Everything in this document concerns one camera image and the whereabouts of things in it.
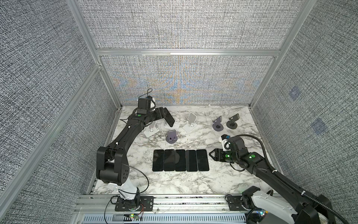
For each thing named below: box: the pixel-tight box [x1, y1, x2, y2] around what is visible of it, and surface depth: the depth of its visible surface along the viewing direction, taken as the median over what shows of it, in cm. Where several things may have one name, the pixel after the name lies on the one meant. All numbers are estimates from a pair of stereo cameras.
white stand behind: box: [164, 120, 180, 131], surface depth 106 cm
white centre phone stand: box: [182, 112, 198, 133], surface depth 105 cm
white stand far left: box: [143, 120, 160, 138], surface depth 102 cm
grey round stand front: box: [165, 129, 178, 144], surface depth 97 cm
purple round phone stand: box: [212, 115, 224, 132], surface depth 106 cm
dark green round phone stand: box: [226, 113, 240, 130], surface depth 108 cm
